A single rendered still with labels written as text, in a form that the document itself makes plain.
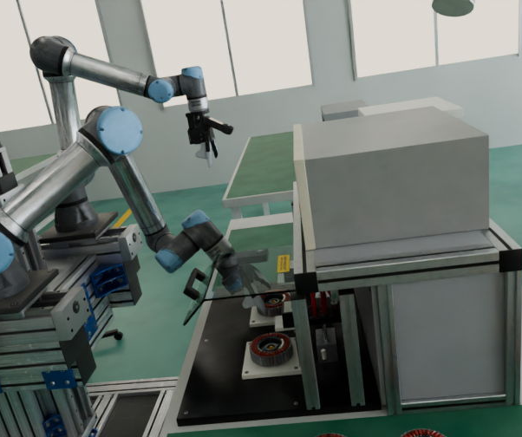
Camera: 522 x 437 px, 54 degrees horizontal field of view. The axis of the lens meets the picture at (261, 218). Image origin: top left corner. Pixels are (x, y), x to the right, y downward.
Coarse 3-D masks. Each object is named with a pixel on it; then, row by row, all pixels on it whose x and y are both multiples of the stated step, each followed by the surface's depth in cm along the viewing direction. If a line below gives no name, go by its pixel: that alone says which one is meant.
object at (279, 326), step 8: (288, 304) 130; (320, 304) 132; (328, 304) 131; (336, 304) 131; (288, 312) 126; (312, 312) 129; (320, 312) 128; (328, 312) 128; (280, 320) 131; (288, 320) 126; (312, 320) 126; (320, 320) 126; (328, 320) 125; (336, 320) 125; (280, 328) 128; (288, 328) 127
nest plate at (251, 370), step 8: (248, 344) 140; (248, 352) 137; (296, 352) 134; (248, 360) 134; (288, 360) 131; (296, 360) 130; (248, 368) 130; (256, 368) 130; (264, 368) 129; (272, 368) 129; (280, 368) 128; (288, 368) 128; (296, 368) 127; (248, 376) 128; (256, 376) 128; (264, 376) 127; (272, 376) 127
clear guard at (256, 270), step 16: (224, 256) 129; (240, 256) 127; (256, 256) 126; (272, 256) 124; (208, 272) 125; (224, 272) 119; (240, 272) 118; (256, 272) 117; (272, 272) 115; (288, 272) 114; (208, 288) 113; (224, 288) 112; (240, 288) 110; (256, 288) 109; (272, 288) 108; (288, 288) 107; (192, 304) 116
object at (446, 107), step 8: (384, 104) 227; (392, 104) 224; (400, 104) 220; (408, 104) 217; (416, 104) 214; (424, 104) 211; (432, 104) 208; (440, 104) 205; (448, 104) 202; (360, 112) 221; (368, 112) 214; (376, 112) 211; (384, 112) 208; (448, 112) 192; (456, 112) 192
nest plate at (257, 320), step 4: (252, 308) 159; (256, 308) 159; (252, 312) 156; (256, 312) 156; (252, 316) 154; (256, 316) 154; (260, 316) 153; (264, 316) 153; (268, 316) 153; (272, 316) 152; (252, 320) 152; (256, 320) 152; (260, 320) 151; (264, 320) 151; (268, 320) 151; (272, 320) 150; (252, 324) 150; (256, 324) 150; (260, 324) 150; (264, 324) 150; (268, 324) 150; (272, 324) 150
